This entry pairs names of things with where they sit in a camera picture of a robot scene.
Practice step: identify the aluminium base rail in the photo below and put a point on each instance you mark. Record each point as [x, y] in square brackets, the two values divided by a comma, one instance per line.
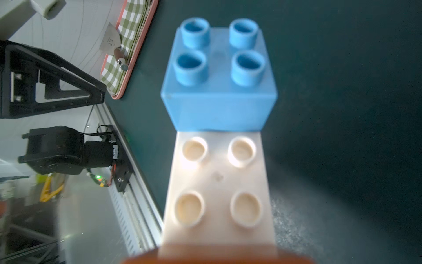
[140, 202]

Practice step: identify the orange small lego brick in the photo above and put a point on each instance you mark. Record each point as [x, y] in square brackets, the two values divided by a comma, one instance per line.
[217, 259]

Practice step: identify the pink plastic tray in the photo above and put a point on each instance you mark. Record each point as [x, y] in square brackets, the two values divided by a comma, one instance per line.
[140, 42]

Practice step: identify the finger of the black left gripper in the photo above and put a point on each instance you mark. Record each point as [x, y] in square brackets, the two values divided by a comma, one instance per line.
[37, 81]

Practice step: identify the white long lego brick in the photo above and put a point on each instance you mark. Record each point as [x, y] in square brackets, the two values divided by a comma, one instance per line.
[218, 202]

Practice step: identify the light blue small lego brick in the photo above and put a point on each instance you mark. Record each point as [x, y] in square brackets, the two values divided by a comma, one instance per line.
[219, 79]

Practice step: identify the green checkered cloth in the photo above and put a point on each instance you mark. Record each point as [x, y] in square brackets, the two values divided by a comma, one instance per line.
[131, 21]

